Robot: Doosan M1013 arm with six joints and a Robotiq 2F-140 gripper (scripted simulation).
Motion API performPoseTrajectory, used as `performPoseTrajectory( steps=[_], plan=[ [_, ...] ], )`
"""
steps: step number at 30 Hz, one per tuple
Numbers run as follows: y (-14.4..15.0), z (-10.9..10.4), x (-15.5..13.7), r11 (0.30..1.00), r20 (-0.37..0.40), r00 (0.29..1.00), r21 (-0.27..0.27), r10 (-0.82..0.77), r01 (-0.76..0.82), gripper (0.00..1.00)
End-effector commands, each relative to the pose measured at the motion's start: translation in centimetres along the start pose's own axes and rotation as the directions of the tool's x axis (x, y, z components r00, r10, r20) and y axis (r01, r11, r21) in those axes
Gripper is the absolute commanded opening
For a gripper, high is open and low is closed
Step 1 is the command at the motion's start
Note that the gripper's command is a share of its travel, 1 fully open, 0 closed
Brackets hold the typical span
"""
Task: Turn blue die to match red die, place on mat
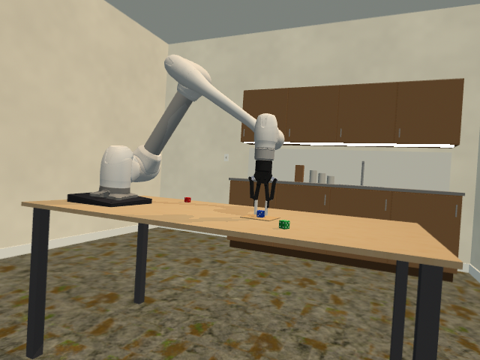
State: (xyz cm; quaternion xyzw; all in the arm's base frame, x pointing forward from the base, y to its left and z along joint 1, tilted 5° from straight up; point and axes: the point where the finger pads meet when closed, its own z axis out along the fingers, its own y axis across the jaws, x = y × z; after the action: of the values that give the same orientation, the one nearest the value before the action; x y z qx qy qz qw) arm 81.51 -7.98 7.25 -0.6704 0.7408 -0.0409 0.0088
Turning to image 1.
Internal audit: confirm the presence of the green die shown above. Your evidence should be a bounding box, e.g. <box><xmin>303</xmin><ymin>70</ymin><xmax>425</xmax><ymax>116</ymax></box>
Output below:
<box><xmin>279</xmin><ymin>220</ymin><xmax>290</xmax><ymax>230</ymax></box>

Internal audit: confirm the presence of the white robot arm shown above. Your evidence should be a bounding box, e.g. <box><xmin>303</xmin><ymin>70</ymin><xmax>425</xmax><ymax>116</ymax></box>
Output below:
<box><xmin>89</xmin><ymin>55</ymin><xmax>284</xmax><ymax>200</ymax></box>

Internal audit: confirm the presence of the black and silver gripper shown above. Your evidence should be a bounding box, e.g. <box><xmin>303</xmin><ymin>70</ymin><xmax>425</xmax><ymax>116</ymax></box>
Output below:
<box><xmin>248</xmin><ymin>160</ymin><xmax>278</xmax><ymax>216</ymax></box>

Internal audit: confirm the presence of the orange mat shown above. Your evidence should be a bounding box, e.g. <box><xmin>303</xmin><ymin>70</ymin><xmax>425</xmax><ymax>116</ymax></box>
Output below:
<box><xmin>241</xmin><ymin>214</ymin><xmax>280</xmax><ymax>221</ymax></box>

